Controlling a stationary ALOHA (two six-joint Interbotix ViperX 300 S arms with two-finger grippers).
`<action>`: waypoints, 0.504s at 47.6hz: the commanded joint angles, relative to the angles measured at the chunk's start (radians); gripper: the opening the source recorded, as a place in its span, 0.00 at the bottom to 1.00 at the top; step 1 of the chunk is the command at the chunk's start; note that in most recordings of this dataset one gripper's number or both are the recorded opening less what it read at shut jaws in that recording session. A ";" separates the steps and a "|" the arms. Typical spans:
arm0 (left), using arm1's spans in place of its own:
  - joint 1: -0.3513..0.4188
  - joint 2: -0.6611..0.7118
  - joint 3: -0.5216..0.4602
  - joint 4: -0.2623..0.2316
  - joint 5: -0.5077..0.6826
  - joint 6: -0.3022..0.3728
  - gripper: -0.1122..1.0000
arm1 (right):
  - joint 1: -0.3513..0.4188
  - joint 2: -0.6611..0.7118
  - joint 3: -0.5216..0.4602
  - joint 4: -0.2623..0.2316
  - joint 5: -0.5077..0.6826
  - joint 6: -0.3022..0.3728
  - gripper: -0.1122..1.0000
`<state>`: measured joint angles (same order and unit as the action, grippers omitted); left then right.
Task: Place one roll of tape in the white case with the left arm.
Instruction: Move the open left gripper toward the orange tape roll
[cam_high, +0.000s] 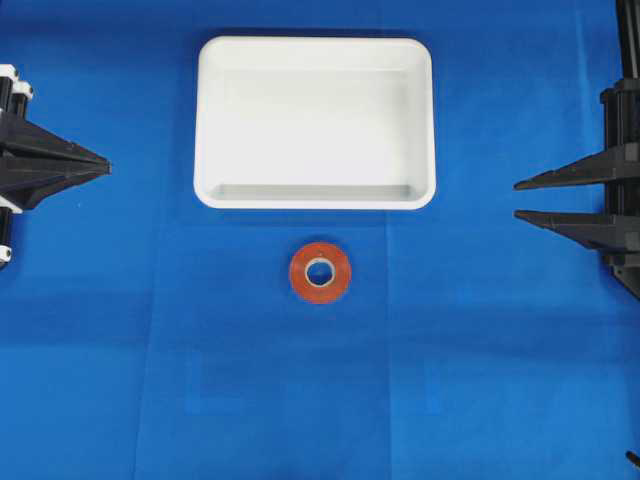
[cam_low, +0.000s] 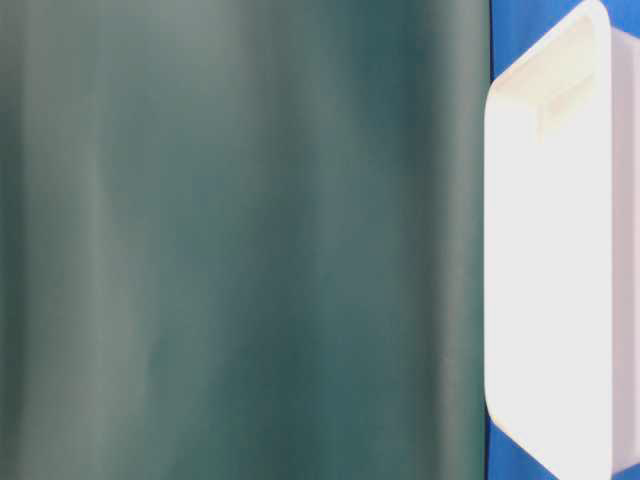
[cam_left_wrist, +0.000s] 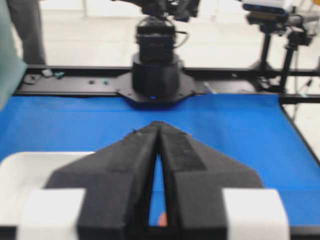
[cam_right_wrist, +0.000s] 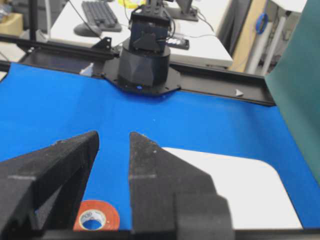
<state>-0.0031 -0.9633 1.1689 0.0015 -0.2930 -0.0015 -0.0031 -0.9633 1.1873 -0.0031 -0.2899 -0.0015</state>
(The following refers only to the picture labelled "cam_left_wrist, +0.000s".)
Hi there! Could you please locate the black tripod stand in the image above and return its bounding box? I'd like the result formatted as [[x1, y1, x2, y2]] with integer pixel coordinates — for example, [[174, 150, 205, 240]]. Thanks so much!
[[278, 13, 320, 93]]

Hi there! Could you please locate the camera on black stand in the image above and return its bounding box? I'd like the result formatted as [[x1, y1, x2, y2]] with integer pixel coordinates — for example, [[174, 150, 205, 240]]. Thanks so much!
[[242, 0, 293, 72]]

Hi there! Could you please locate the blue table mat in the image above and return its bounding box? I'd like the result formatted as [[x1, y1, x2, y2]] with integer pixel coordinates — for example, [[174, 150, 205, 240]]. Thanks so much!
[[0, 94, 320, 226]]

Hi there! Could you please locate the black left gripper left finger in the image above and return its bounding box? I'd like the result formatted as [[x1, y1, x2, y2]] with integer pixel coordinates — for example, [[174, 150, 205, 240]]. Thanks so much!
[[19, 120, 161, 240]]

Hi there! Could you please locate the white plastic case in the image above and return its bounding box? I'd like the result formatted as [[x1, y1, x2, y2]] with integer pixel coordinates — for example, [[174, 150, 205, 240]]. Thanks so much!
[[0, 151, 93, 227]]

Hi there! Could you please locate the black mounting rail frame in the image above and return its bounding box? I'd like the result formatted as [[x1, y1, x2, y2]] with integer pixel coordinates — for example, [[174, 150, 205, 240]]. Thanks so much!
[[15, 66, 320, 104]]

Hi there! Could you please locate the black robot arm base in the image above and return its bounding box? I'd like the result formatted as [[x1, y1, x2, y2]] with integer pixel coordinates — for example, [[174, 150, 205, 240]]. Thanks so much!
[[115, 0, 205, 104]]

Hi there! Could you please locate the orange tape roll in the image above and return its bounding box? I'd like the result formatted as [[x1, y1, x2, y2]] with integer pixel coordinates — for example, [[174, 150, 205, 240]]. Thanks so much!
[[157, 212, 168, 227]]

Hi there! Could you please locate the person in grey trousers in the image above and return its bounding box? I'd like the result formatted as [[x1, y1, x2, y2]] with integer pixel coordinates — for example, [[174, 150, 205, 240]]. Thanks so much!
[[0, 0, 46, 110]]

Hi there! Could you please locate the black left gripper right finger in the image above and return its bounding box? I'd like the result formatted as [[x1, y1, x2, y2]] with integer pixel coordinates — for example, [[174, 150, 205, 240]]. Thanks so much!
[[156, 121, 291, 240]]

